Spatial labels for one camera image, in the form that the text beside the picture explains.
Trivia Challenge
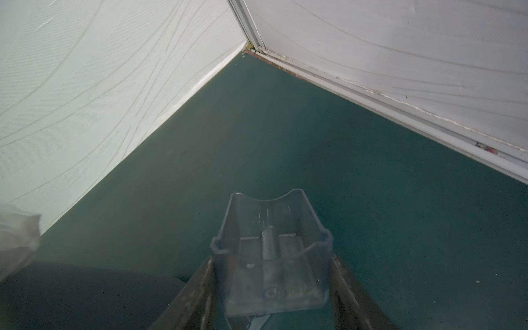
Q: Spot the clear plastic bin liner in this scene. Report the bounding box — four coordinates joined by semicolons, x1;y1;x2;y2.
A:
1;202;41;281

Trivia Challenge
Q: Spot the grey trash bin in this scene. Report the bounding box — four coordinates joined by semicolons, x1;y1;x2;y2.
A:
1;261;185;329

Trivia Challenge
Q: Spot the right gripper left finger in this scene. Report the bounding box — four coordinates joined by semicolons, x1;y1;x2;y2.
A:
149;257;216;330

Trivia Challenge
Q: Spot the green mat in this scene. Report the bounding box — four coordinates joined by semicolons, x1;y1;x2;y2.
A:
37;54;527;329

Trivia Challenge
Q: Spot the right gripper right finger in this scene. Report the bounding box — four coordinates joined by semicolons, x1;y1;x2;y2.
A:
330;254;398;330

